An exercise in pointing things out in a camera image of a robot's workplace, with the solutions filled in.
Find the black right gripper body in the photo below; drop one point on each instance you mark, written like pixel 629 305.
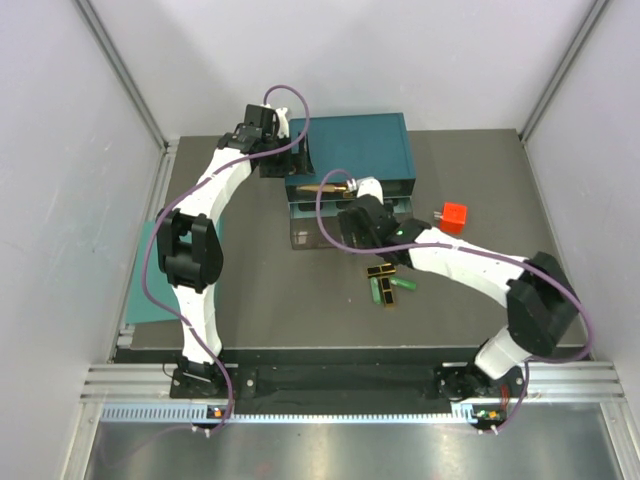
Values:
pixel 348 229

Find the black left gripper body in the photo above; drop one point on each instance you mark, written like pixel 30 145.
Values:
pixel 285 164

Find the black gold lipstick horizontal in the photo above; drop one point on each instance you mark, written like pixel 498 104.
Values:
pixel 381 270

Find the clear acrylic drawer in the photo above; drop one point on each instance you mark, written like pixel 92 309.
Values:
pixel 305 233
pixel 331 208

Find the dark green mascara tube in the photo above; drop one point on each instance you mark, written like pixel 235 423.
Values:
pixel 377 292

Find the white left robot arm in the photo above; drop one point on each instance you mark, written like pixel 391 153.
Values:
pixel 188 245

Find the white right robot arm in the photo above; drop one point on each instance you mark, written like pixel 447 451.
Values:
pixel 535 292

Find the bright green mascara tube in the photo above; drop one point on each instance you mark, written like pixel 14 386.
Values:
pixel 402 283

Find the teal drawer organizer box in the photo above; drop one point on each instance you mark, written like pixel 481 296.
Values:
pixel 369 145

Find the orange red cube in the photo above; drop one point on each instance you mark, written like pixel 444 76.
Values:
pixel 451 218

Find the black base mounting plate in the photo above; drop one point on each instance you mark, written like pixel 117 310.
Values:
pixel 320 385

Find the teal flat lid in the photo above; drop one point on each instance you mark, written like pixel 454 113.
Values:
pixel 139 309

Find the aluminium frame rail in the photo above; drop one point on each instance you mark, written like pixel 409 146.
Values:
pixel 141 393

